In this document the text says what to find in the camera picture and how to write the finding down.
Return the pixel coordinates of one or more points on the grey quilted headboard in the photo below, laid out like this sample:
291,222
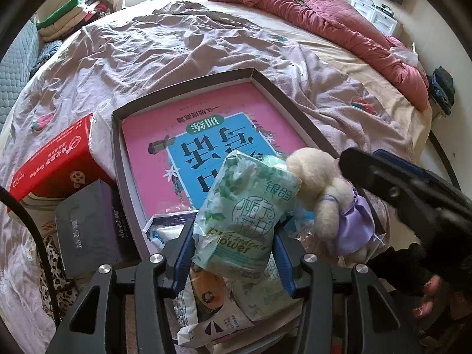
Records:
16,73

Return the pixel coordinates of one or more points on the dark grey box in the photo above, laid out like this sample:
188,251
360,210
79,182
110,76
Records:
92,228

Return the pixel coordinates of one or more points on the brown cardboard tray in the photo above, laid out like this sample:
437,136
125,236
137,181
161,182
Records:
121,162

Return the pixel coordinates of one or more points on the red tissue box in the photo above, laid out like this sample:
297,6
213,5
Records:
55,162

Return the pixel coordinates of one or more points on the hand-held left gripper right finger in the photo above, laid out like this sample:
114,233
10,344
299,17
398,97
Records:
285,265

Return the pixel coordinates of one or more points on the person's right hand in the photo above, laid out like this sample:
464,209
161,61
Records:
429,289

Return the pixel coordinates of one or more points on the dark clothes bundle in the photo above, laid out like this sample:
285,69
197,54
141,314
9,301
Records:
442,88

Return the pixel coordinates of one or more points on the red quilt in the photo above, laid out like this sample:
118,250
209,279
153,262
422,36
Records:
332,18

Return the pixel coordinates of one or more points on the pink book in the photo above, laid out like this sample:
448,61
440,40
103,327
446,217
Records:
147,147

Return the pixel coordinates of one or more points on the pale green floral tissue packet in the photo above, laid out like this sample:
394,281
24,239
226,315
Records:
239,210

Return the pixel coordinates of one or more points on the blue white tissue packet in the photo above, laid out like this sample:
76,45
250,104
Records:
166,228

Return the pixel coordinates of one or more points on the stack of folded clothes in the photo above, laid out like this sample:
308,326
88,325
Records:
73,14

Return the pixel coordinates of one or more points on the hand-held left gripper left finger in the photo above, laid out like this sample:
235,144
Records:
184,254

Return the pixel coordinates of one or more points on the white green floral tissue packet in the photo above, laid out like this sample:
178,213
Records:
258,298

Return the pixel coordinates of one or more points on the plush toy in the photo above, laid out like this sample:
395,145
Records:
320,184

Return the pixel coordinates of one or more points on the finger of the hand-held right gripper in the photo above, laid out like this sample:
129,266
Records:
368,171
402,164

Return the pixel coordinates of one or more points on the mauve bed sheet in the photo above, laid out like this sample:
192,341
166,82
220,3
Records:
184,44

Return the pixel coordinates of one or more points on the orange tissue packet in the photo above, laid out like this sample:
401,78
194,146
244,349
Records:
210,291

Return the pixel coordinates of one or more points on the white plastic bag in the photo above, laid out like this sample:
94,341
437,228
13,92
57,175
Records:
405,53

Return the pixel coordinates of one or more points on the white tissue packet dark triangle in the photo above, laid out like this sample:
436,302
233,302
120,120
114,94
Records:
221,324

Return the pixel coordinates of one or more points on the white cabinet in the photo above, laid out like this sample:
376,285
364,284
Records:
376,14

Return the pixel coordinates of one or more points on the mint green tissue packet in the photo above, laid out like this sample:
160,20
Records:
276,163

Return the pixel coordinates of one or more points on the blue patterned cloth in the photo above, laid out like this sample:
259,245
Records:
46,53

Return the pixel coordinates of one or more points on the leopard print cloth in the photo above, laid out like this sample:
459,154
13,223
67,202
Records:
55,273

